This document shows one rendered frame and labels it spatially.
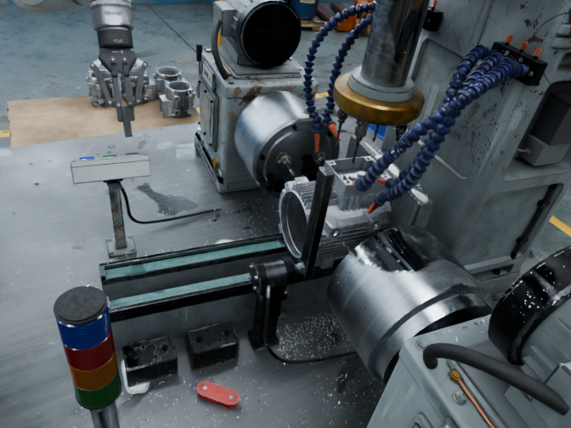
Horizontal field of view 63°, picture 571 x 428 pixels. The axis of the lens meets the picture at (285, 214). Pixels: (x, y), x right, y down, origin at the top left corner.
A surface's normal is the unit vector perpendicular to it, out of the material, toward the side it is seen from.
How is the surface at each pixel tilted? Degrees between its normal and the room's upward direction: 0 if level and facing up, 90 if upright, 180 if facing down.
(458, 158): 90
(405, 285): 32
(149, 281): 90
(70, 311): 0
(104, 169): 60
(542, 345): 86
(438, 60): 90
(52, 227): 0
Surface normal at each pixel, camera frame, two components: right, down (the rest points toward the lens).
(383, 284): -0.54, -0.48
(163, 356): 0.12, -0.79
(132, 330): 0.37, 0.60
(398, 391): -0.92, 0.14
